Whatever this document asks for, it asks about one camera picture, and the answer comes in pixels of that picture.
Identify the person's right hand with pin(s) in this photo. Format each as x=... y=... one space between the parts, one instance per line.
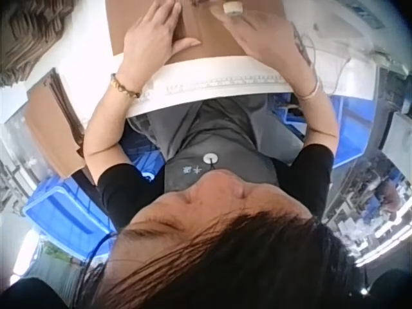
x=273 y=42

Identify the person's left hand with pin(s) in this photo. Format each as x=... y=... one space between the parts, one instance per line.
x=151 y=42

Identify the brown cardboard sheet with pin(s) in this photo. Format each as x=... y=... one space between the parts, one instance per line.
x=212 y=35

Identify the white tape roll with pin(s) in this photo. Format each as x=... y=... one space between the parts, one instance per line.
x=232 y=7

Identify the white ruler strip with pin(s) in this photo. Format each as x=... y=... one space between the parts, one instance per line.
x=219 y=84

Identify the white machine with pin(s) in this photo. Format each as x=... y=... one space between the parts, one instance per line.
x=341 y=22

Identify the blue plastic crate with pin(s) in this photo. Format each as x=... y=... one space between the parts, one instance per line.
x=349 y=128
x=61 y=209

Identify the heap of brown cardboard sheets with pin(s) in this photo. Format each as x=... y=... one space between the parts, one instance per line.
x=35 y=38

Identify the stack of folded cardboard boxes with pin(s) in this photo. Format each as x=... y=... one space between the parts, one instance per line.
x=53 y=119

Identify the cluttered storage rack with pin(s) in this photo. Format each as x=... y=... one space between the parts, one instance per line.
x=376 y=193

